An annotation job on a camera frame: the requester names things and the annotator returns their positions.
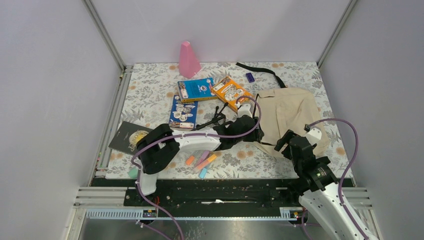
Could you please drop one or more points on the cream canvas backpack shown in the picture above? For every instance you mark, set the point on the cream canvas backpack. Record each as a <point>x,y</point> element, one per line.
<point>282,109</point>

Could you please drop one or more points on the pink highlighter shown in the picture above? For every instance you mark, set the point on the pink highlighter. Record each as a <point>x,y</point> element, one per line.
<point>203,156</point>

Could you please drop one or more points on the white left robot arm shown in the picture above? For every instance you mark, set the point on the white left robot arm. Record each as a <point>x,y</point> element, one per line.
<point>155,151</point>

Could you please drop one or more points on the orange yellow highlighter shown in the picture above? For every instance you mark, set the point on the orange yellow highlighter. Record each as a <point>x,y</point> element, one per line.
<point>204,163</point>

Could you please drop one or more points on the mint green tube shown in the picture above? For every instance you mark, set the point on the mint green tube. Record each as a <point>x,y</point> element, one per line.
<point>133,173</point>

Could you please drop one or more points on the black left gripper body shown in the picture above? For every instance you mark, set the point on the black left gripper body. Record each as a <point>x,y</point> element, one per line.
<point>252,137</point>

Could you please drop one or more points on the black folding tripod stand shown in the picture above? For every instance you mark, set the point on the black folding tripod stand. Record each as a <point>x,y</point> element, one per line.
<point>218,118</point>

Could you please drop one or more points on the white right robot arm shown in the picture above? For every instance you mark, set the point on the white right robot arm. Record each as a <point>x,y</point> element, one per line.
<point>318,190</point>

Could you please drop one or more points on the light blue highlighter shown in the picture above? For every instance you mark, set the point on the light blue highlighter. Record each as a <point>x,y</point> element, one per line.
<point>203,173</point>

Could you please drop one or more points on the light blue book box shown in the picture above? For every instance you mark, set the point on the light blue book box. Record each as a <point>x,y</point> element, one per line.
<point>196,90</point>

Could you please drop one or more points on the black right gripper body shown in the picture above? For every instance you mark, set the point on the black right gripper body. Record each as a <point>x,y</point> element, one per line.
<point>286,151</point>

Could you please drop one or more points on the orange activity book box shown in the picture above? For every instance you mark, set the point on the orange activity book box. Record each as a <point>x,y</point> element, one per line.
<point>228,91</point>

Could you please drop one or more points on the pink cone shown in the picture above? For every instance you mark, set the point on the pink cone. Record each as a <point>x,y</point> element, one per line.
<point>189,64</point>

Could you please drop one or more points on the purple eraser block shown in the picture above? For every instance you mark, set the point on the purple eraser block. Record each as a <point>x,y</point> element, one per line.
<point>250,77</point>

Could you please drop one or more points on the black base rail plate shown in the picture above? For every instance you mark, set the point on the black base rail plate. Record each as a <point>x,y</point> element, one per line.
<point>208,198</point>

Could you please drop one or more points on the black notebook gold emblem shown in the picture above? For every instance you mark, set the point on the black notebook gold emblem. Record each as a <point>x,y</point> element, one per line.
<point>127,136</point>

